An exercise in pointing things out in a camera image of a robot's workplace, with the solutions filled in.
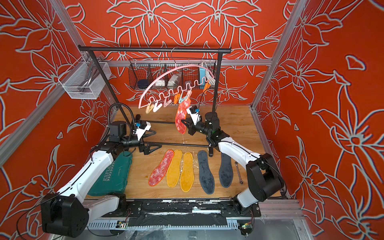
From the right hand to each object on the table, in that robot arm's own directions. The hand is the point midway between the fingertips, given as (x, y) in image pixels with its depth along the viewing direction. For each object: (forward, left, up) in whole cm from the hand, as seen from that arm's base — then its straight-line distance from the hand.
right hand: (179, 120), depth 77 cm
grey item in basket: (+28, +5, +5) cm, 29 cm away
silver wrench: (-22, -34, -26) cm, 49 cm away
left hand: (-8, +11, -4) cm, 15 cm away
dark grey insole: (-20, -15, -26) cm, 36 cm away
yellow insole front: (-22, -4, -27) cm, 35 cm away
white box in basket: (+24, +13, +7) cm, 28 cm away
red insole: (+1, -1, +3) cm, 3 cm away
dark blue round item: (+32, +27, 0) cm, 42 cm away
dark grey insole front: (-17, -27, -26) cm, 41 cm away
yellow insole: (-19, +4, -26) cm, 32 cm away
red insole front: (-19, +13, -26) cm, 35 cm away
